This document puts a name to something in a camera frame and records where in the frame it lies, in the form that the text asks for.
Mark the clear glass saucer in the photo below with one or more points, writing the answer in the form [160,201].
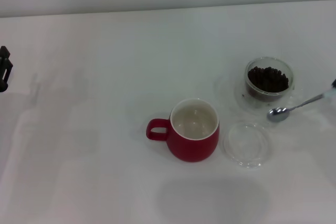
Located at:
[249,106]

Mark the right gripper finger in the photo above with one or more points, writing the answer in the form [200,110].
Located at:
[334,84]

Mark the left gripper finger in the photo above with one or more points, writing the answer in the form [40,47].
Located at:
[4,72]

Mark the clear round glass lid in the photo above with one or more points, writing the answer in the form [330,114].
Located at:
[246,155]

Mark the red ceramic mug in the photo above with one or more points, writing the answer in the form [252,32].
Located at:
[197,150]

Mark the clear glass cup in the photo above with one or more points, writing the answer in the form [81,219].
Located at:
[290,87]

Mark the dark coffee beans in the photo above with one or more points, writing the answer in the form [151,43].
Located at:
[267,79]

